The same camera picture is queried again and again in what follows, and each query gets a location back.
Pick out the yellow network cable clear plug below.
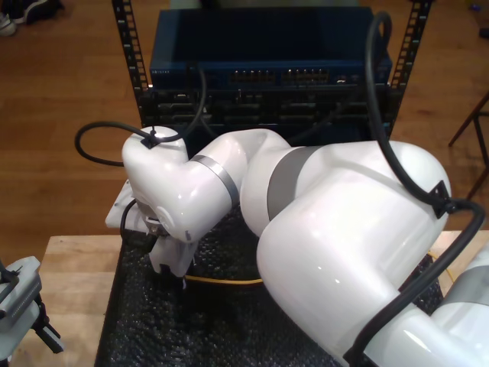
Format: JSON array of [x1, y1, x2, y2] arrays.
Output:
[[184, 250, 458, 288]]

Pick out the black bubble wrap mat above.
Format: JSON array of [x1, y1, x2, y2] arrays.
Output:
[[95, 213, 446, 367]]

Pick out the black server chassis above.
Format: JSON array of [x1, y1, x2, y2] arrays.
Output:
[[139, 86, 398, 129]]

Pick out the dark sneaker white sole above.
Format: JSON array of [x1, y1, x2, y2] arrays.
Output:
[[7, 0, 64, 24]]

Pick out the dark brown wooden chair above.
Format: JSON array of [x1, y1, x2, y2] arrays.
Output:
[[449, 89, 489, 200]]

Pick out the black perforated rack frame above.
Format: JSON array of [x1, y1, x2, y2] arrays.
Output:
[[111, 0, 435, 135]]

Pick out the blue network switch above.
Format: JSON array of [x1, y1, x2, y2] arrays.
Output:
[[148, 8, 393, 91]]

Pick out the black camera cable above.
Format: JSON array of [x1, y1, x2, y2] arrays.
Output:
[[75, 11, 489, 367]]

